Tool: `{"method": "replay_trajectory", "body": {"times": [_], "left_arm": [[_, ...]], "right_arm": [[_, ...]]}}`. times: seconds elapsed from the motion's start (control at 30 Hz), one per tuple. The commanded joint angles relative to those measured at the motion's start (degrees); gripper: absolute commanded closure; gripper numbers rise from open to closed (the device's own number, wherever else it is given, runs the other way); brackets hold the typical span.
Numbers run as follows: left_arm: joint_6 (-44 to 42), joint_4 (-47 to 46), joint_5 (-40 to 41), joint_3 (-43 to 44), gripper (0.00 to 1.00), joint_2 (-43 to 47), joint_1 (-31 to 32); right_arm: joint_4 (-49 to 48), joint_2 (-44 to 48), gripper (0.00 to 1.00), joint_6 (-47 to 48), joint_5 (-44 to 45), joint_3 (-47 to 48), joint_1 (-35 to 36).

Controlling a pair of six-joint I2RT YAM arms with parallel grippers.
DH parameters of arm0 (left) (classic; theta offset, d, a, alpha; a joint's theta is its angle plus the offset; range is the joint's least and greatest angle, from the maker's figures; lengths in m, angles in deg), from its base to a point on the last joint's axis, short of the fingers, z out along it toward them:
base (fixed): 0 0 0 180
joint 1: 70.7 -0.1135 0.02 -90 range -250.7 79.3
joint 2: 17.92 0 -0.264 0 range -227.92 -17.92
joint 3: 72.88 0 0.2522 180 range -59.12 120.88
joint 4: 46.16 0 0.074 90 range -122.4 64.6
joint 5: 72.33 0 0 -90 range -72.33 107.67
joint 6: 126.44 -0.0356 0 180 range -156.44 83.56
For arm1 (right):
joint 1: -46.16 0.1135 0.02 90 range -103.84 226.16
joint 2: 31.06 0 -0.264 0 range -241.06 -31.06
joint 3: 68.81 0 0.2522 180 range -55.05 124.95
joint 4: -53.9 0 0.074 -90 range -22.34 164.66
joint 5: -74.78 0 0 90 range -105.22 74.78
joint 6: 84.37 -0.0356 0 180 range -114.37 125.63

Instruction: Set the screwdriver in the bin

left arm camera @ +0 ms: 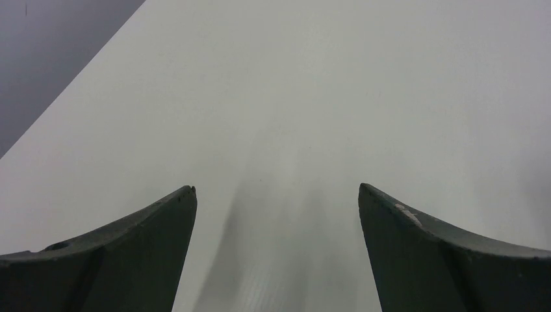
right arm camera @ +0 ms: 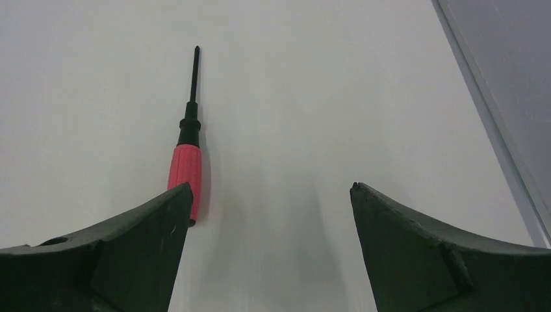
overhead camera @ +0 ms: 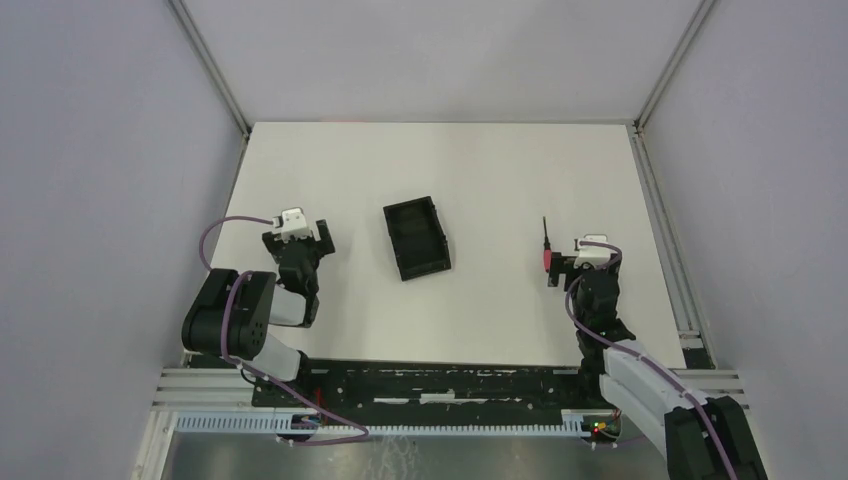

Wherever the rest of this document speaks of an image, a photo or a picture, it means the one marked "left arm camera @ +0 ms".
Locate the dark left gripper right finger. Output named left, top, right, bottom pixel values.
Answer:
left=358, top=183, right=550, bottom=311

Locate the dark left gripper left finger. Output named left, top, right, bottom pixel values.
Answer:
left=1, top=186, right=198, bottom=311

